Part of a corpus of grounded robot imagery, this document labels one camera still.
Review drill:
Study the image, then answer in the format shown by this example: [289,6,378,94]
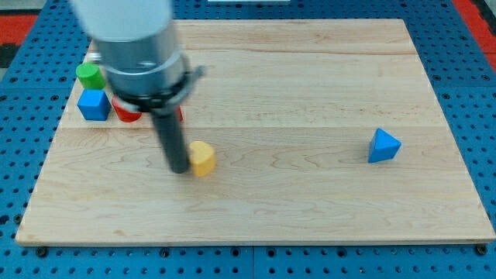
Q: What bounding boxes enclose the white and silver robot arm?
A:
[71,0,204,115]

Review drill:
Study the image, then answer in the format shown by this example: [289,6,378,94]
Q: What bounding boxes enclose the blue triangle block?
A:
[368,128,402,164]

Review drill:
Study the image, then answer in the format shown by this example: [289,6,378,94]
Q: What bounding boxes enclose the yellow cylinder block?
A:
[189,141,216,177]

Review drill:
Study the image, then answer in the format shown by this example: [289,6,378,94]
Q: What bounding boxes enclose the red block behind tool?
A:
[176,106,184,122]

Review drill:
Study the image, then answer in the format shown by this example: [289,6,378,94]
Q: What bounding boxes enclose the wooden board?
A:
[16,19,495,246]

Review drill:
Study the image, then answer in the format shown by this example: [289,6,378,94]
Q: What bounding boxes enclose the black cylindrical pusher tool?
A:
[151,112,190,174]

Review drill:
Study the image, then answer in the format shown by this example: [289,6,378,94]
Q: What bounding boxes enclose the red cylinder block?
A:
[111,96,142,122]

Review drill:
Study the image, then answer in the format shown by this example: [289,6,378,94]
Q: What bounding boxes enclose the blue cube block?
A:
[77,89,111,121]

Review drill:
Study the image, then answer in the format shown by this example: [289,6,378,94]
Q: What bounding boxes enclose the green cylinder block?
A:
[76,62,106,89]

